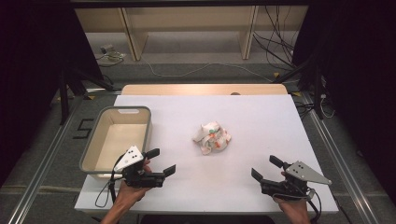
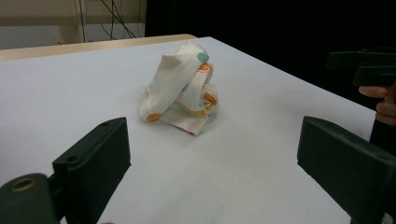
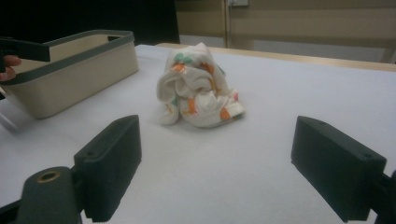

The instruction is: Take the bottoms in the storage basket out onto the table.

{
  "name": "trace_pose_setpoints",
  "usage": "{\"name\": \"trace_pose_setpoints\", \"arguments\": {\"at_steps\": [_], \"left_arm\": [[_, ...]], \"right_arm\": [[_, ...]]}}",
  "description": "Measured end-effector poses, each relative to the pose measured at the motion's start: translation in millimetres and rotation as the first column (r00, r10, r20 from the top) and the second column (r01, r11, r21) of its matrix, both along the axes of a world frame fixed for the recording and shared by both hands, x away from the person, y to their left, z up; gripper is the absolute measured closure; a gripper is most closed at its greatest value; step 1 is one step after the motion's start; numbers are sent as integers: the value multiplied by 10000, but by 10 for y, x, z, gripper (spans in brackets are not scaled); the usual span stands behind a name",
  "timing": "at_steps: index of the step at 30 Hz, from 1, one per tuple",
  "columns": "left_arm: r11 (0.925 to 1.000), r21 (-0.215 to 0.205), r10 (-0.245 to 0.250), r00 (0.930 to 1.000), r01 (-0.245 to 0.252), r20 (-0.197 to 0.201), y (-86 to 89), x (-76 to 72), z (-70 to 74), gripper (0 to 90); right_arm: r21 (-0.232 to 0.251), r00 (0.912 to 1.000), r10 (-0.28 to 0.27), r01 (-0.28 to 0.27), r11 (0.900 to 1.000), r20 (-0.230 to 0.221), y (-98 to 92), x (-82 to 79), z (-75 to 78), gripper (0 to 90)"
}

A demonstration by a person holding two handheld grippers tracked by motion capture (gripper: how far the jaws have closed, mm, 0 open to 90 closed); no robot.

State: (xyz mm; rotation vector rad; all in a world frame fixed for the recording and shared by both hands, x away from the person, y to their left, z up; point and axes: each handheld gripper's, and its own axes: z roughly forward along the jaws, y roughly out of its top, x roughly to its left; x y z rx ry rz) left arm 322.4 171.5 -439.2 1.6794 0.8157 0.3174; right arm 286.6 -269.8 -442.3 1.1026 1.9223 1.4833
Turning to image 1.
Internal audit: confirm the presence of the white table cover board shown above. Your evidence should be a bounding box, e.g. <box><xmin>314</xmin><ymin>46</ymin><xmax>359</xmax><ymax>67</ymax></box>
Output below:
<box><xmin>74</xmin><ymin>94</ymin><xmax>339</xmax><ymax>215</ymax></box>

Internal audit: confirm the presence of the aluminium floor rail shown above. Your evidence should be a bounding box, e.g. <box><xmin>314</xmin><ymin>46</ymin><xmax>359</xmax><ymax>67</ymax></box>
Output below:
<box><xmin>299</xmin><ymin>91</ymin><xmax>381</xmax><ymax>224</ymax></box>
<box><xmin>7</xmin><ymin>92</ymin><xmax>92</xmax><ymax>224</ymax></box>

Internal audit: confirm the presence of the person's left hand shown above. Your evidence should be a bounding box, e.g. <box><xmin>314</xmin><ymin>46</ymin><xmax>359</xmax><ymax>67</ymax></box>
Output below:
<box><xmin>115</xmin><ymin>158</ymin><xmax>153</xmax><ymax>207</ymax></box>

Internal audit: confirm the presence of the light wooden shelf unit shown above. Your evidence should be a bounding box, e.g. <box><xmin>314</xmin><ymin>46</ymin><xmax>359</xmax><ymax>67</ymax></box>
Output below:
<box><xmin>74</xmin><ymin>5</ymin><xmax>310</xmax><ymax>62</ymax></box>

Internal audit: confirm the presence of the person's right hand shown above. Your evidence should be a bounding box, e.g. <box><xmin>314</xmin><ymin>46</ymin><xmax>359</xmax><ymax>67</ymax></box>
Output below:
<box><xmin>273</xmin><ymin>171</ymin><xmax>312</xmax><ymax>217</ymax></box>

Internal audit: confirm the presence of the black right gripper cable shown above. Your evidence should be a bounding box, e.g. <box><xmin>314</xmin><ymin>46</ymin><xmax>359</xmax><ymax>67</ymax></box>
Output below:
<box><xmin>272</xmin><ymin>187</ymin><xmax>323</xmax><ymax>224</ymax></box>

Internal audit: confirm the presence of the thin white looped cable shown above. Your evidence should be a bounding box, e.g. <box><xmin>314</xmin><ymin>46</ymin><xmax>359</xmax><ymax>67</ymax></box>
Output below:
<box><xmin>319</xmin><ymin>92</ymin><xmax>336</xmax><ymax>119</ymax></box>

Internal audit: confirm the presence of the beige plastic basket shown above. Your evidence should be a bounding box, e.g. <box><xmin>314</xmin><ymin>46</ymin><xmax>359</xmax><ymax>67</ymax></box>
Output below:
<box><xmin>78</xmin><ymin>105</ymin><xmax>153</xmax><ymax>175</ymax></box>

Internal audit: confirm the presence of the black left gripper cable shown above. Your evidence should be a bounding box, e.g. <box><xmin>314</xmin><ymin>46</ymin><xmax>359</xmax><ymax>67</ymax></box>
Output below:
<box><xmin>94</xmin><ymin>154</ymin><xmax>125</xmax><ymax>209</ymax></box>

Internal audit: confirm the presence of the bundle of black cables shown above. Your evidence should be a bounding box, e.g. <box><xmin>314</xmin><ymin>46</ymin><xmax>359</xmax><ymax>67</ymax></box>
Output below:
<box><xmin>252</xmin><ymin>5</ymin><xmax>297</xmax><ymax>71</ymax></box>

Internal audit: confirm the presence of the long white floor cable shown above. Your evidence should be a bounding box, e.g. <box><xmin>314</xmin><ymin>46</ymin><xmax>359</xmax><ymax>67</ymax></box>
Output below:
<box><xmin>141</xmin><ymin>58</ymin><xmax>276</xmax><ymax>84</ymax></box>

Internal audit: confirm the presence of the white printed cloth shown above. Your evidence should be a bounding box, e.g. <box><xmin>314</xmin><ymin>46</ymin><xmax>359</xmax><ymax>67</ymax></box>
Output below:
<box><xmin>191</xmin><ymin>121</ymin><xmax>233</xmax><ymax>156</ymax></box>

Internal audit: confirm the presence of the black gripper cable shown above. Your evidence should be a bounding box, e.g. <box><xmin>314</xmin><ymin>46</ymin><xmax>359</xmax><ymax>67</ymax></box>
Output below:
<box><xmin>94</xmin><ymin>154</ymin><xmax>125</xmax><ymax>209</ymax></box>
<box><xmin>272</xmin><ymin>187</ymin><xmax>323</xmax><ymax>224</ymax></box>

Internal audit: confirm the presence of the black metal stand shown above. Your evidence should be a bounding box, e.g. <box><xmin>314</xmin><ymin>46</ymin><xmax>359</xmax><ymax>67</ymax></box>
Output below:
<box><xmin>271</xmin><ymin>51</ymin><xmax>327</xmax><ymax>121</ymax></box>
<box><xmin>58</xmin><ymin>66</ymin><xmax>123</xmax><ymax>126</ymax></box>

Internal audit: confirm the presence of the light wooden table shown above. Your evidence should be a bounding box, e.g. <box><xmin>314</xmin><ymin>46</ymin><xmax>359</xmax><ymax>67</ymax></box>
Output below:
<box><xmin>120</xmin><ymin>83</ymin><xmax>289</xmax><ymax>96</ymax></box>

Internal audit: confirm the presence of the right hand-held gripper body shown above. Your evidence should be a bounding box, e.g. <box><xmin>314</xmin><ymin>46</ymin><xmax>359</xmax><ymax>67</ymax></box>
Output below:
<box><xmin>260</xmin><ymin>161</ymin><xmax>333</xmax><ymax>201</ymax></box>

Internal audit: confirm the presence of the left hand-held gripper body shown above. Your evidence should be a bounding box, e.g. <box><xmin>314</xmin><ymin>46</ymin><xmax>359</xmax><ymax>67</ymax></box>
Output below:
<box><xmin>112</xmin><ymin>145</ymin><xmax>166</xmax><ymax>189</ymax></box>

